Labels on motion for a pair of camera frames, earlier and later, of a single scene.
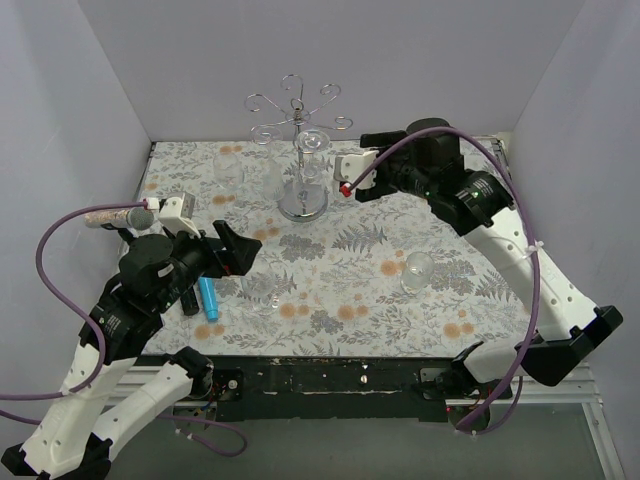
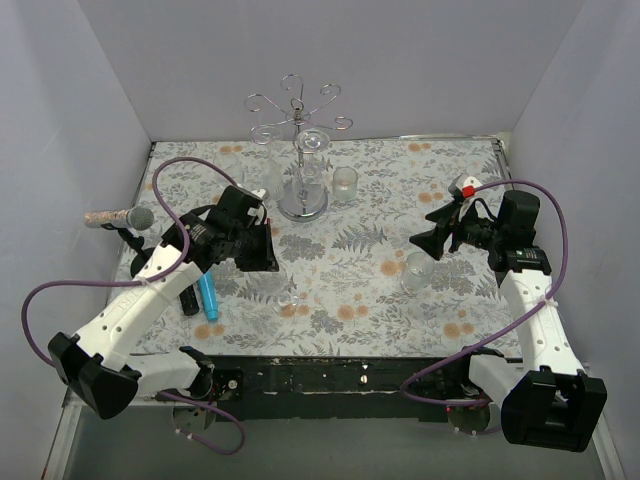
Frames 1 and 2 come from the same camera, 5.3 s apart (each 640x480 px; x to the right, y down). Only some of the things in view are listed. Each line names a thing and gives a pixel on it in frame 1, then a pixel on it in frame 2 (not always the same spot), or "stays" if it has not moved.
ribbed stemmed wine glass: (273, 182) stays
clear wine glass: (260, 296) -> (287, 296)
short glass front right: (418, 271) stays
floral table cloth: (336, 275) stays
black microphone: (189, 302) stays
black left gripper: (220, 255) -> (267, 246)
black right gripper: (379, 167) -> (454, 231)
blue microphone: (208, 291) stays
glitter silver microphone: (137, 218) stays
